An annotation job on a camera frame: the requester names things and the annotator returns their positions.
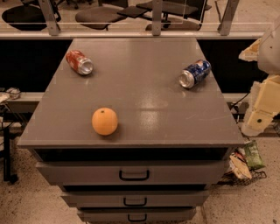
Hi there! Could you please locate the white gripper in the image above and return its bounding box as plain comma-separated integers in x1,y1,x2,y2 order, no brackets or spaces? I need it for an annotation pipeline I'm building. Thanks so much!
238,38,280,137

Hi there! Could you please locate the blue pepsi can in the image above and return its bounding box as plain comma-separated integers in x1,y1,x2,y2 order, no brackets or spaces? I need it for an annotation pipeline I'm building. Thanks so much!
178,59,211,89

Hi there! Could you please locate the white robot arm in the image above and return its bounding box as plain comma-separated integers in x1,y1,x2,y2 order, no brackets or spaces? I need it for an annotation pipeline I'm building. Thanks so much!
239,21,280,137

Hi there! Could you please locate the red coke can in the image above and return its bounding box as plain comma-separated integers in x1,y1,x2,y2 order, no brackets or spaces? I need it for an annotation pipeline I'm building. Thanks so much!
66,50,94,75

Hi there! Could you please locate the black office chair right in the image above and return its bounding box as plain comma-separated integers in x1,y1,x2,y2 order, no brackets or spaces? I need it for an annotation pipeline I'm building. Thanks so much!
117,0,212,31

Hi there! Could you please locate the black office chair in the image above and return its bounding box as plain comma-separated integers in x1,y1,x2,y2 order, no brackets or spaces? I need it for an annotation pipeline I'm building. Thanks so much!
1,0,61,32
117,0,212,31
75,0,129,30

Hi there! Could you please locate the green snack bag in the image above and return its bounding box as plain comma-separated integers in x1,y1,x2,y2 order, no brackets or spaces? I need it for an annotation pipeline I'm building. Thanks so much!
244,140,264,170

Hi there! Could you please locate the tan snack bag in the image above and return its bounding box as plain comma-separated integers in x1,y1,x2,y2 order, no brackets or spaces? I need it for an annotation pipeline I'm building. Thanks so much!
229,155,252,179

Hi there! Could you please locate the black office chair middle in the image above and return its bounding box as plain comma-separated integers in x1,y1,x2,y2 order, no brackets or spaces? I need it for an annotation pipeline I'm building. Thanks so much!
75,0,129,30

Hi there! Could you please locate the orange fruit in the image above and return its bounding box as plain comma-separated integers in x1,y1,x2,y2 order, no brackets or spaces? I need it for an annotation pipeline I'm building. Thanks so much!
92,108,118,136

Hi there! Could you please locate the top grey drawer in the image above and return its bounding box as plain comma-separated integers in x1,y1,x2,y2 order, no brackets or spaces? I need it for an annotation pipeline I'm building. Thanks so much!
36,160,224,186

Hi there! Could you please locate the grey drawer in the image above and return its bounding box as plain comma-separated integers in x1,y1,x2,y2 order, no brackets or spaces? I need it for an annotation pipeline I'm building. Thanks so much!
61,191,209,208
77,207,196,223
36,160,224,186

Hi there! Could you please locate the middle grey drawer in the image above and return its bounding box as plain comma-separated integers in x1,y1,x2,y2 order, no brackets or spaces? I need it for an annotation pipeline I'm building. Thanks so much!
61,191,209,208

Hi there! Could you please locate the bottom grey drawer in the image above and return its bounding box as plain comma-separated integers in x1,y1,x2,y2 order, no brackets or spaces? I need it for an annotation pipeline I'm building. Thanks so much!
77,207,196,223

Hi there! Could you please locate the black office chair left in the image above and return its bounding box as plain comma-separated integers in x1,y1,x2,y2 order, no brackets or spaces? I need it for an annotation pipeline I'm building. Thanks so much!
1,0,61,32

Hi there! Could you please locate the small cluttered items left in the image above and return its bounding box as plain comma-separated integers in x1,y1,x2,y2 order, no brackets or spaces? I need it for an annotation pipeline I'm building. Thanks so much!
0,87,21,103

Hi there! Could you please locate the black stand left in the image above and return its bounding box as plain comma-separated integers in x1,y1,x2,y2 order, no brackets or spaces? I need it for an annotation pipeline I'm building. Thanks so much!
1,127,18,184

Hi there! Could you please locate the grey railing post right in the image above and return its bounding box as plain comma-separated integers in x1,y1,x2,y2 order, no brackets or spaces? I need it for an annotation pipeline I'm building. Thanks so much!
218,0,240,36

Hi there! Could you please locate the grey railing post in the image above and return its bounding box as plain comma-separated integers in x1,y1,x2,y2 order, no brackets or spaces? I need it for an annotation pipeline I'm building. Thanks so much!
38,0,60,36
218,0,240,36
151,0,163,36

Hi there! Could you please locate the black power cable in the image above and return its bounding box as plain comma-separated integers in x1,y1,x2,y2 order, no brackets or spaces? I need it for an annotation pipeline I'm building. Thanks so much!
229,92,251,123

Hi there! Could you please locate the grey railing post middle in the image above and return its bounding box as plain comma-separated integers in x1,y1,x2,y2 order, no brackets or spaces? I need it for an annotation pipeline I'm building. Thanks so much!
151,0,163,36

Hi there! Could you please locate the black wire basket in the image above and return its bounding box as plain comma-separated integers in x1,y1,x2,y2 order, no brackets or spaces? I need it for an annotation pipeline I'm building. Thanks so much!
218,170,267,186

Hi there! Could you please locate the grey railing post left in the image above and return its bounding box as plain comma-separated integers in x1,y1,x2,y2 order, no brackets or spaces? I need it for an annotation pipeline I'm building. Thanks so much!
38,0,60,36

